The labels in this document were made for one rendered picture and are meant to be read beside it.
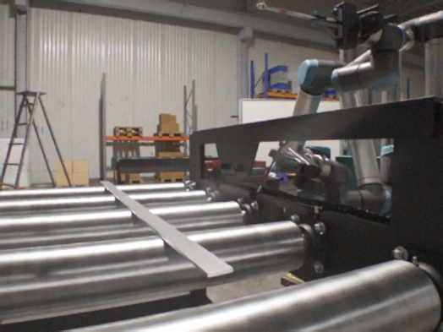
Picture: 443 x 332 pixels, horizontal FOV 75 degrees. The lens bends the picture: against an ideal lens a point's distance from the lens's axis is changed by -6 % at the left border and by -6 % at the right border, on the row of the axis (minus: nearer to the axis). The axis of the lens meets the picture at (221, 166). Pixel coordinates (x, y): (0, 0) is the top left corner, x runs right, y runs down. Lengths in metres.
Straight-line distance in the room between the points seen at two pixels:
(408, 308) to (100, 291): 0.46
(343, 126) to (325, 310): 0.41
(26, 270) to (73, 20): 11.22
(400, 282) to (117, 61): 11.09
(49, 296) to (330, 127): 0.62
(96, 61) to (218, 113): 4.66
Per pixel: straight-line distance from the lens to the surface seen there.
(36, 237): 0.85
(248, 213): 0.98
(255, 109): 5.63
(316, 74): 1.36
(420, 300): 0.50
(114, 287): 0.57
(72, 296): 0.57
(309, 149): 1.83
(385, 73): 1.12
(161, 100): 11.27
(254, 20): 12.80
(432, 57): 1.59
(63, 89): 11.06
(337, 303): 0.40
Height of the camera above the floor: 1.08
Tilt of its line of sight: 3 degrees down
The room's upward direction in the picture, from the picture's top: straight up
